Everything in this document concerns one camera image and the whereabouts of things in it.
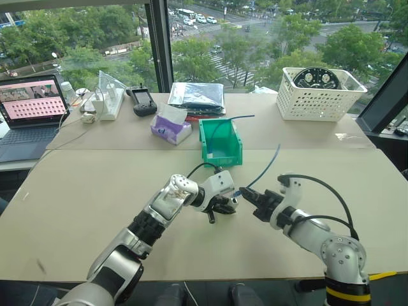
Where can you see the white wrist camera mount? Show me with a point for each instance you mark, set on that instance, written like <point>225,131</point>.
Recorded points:
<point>220,185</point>
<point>293,191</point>

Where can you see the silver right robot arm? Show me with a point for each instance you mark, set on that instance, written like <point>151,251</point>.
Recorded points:
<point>341,252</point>

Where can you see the stack of dark plastic bags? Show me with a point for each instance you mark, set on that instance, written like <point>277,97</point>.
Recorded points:
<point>197,95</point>

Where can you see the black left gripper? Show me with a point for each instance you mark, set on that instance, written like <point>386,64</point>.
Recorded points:
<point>214,207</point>

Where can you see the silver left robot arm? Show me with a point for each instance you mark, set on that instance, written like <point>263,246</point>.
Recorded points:
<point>165,204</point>

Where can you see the purple tissue pack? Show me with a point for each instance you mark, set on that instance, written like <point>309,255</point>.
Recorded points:
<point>169,130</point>

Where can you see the red flat item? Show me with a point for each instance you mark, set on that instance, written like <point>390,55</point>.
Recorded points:
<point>191,118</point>

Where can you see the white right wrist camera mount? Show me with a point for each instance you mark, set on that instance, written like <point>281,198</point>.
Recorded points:
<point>293,191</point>

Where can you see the black window mullion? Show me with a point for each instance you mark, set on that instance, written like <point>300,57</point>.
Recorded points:
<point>159,48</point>

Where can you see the black slanted window frame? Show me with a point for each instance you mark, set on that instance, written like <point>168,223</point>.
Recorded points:
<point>385,102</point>

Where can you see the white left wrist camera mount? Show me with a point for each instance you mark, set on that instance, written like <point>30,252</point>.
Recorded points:
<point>220,185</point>

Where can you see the grey laptop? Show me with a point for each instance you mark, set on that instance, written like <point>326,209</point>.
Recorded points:
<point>28,134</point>

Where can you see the green plastic bin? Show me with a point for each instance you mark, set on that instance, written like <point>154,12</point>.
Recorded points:
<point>236,150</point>

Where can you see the clear plastic bag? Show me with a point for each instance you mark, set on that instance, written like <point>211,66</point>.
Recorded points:
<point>106,79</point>

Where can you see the white power strip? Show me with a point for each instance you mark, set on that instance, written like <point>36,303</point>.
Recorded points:
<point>111,110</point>

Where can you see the black round device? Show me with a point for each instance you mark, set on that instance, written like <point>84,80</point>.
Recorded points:
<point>315,78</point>

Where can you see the black remote controller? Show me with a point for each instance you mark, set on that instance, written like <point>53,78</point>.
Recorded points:
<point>143,102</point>

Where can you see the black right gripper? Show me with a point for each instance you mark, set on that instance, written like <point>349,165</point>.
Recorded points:
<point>267,204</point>

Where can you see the white perforated plastic basket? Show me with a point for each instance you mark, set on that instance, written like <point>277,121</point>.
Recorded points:
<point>312,102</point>

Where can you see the clear plastic bottle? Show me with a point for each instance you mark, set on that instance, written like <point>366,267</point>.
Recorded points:
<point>68,94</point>

